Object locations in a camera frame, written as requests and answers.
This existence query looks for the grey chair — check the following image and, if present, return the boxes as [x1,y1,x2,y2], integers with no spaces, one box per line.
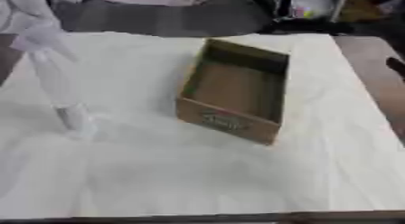
[52,0,274,38]

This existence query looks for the tan cardboard box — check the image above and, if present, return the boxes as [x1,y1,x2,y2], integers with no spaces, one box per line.
[174,37,291,146]

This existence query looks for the person's hand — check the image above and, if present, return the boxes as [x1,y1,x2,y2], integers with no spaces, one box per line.
[7,23,80,62]

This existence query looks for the black bag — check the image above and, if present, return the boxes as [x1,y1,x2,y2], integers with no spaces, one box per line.
[270,17,356,35]

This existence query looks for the yellow bag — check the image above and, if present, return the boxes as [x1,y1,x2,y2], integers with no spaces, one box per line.
[340,0,385,23]

